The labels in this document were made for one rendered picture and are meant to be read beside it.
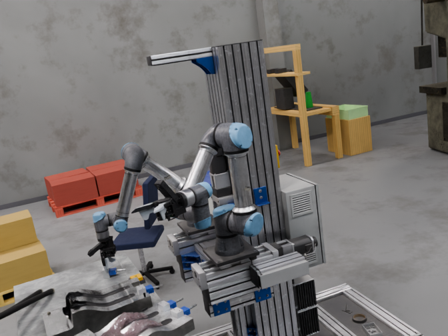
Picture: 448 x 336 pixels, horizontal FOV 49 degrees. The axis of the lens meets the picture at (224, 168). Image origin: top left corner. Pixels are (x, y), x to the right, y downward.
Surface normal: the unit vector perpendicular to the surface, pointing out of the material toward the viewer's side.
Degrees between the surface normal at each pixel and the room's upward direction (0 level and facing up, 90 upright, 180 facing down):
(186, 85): 90
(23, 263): 90
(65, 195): 90
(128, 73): 90
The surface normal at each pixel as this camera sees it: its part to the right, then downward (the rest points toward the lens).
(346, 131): -0.90, 0.22
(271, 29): 0.36, 0.17
